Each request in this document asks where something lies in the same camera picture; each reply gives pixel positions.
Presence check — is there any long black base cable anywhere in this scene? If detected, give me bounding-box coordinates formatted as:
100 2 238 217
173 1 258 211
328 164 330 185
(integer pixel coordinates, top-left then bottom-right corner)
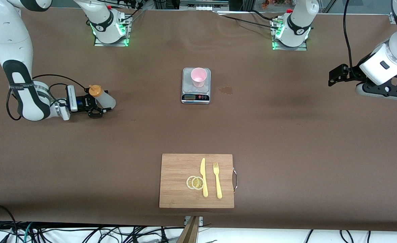
215 13 275 28

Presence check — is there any clear sauce bottle orange cap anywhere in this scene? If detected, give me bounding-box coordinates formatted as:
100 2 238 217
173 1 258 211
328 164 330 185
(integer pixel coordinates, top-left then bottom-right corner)
88 84 116 110

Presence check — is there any pink plastic cup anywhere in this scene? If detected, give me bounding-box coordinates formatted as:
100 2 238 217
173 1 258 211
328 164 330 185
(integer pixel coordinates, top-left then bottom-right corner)
191 67 208 88

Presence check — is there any brown table cover sheet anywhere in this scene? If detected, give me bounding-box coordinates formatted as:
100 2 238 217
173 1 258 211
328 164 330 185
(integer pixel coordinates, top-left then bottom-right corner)
0 7 397 232

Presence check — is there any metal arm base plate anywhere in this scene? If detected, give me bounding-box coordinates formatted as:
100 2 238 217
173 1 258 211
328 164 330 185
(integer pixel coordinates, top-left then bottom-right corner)
94 13 130 47
272 19 308 51

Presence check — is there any small metal bracket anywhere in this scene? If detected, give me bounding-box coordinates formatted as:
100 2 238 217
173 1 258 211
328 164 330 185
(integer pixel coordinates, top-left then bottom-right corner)
184 216 204 226

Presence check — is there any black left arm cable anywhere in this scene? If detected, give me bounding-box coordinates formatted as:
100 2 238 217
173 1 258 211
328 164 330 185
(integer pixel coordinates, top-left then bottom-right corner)
343 0 358 80

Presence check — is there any yellow plastic knife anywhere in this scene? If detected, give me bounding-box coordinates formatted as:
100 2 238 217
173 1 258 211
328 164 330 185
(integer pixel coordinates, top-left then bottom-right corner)
200 158 209 198

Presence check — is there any white power strip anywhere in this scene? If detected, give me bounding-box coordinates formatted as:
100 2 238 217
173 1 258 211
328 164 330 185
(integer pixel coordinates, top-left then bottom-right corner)
179 0 230 11

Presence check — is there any teal floor cable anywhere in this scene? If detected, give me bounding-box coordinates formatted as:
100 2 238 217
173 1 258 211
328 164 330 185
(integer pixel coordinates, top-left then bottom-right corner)
22 222 34 243

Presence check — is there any black looped floor cable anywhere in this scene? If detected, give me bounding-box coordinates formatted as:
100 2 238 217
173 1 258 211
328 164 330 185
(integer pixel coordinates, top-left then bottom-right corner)
0 204 18 243

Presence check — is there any yellow plastic fork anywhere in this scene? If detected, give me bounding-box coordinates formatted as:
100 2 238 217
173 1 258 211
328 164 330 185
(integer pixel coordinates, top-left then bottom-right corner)
213 162 223 199

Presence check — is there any wooden beam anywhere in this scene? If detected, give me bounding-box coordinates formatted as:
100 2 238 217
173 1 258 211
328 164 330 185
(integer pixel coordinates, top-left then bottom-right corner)
177 216 200 243

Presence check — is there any wooden cutting board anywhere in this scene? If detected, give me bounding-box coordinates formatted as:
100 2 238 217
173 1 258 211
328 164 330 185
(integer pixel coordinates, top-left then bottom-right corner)
159 154 238 209

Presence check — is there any silver digital kitchen scale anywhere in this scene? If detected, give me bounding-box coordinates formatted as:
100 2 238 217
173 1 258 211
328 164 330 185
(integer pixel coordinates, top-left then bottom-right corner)
181 67 211 104

